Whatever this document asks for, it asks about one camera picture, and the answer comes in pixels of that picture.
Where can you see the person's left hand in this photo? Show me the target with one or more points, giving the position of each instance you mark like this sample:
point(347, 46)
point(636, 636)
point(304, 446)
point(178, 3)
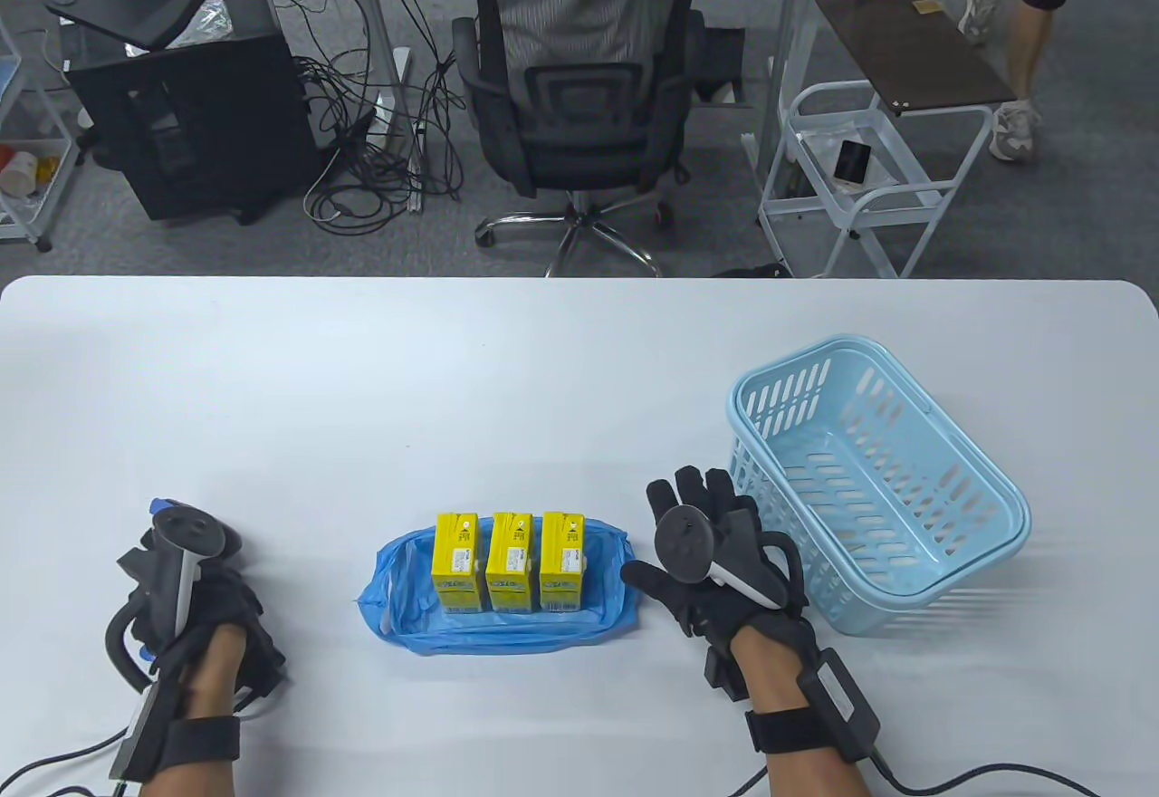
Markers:
point(226, 616)

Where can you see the person's right hand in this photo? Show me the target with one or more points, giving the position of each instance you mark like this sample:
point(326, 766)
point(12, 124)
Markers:
point(706, 494)

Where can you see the yellow chrysanthemum tea package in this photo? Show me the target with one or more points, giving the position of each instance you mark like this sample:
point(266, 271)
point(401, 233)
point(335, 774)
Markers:
point(455, 557)
point(562, 557)
point(510, 557)

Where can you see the blue plastic bag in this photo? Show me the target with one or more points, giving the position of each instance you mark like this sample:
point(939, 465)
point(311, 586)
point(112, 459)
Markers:
point(398, 616)

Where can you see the black white handheld controller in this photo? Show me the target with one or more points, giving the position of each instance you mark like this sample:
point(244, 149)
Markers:
point(688, 543)
point(181, 561)

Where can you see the black wrist sensor box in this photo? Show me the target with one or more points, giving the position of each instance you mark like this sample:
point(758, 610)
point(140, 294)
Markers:
point(842, 702)
point(145, 734)

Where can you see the black floor object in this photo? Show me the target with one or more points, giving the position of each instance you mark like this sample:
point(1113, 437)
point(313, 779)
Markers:
point(756, 272)

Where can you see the light blue plastic basket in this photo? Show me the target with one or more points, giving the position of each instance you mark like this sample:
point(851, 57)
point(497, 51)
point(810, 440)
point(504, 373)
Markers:
point(942, 566)

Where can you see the white metal cart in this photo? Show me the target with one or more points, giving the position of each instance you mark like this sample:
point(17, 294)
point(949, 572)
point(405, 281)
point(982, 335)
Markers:
point(806, 210)

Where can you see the black phone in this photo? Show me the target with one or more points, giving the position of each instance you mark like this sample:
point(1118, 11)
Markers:
point(851, 163)

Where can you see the black mesh office chair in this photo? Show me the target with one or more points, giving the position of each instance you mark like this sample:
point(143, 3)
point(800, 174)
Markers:
point(579, 118)

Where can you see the black bag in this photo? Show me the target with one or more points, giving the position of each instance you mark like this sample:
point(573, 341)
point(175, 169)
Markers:
point(720, 54)

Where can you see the white desk leg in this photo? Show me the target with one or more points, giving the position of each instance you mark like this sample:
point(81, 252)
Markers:
point(786, 18)
point(376, 18)

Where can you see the white paper cup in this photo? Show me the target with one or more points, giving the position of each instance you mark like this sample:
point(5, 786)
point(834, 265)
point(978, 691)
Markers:
point(18, 174)

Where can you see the black computer tower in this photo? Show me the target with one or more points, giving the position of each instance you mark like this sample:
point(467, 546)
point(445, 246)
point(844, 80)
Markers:
point(217, 127)

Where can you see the dark brown board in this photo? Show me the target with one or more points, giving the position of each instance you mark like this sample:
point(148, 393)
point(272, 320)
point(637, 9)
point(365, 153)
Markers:
point(914, 50)

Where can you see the clear plastic bag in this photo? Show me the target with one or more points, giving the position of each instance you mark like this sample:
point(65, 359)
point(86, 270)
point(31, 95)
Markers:
point(208, 18)

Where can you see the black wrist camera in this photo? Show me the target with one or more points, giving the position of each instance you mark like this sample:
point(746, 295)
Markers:
point(267, 679)
point(724, 675)

